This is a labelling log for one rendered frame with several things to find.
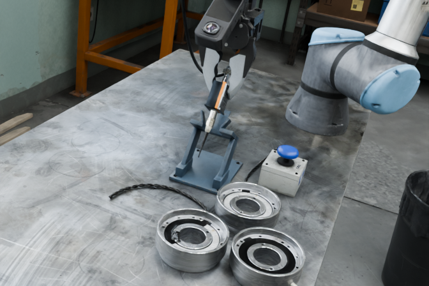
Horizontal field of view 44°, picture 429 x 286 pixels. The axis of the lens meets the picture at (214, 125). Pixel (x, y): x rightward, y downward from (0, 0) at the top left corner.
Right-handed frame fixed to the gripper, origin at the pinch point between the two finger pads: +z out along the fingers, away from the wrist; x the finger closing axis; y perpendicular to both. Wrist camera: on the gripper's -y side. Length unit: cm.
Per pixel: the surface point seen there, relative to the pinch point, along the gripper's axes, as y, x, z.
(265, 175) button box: -0.1, -10.9, 13.8
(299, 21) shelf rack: 318, 40, 82
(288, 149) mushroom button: 3.1, -13.4, 9.1
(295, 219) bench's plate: -6.8, -18.5, 15.9
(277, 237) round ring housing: -17.4, -17.4, 12.1
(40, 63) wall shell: 142, 146, 84
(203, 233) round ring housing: -22.1, -7.3, 12.1
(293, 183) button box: -0.2, -16.0, 13.5
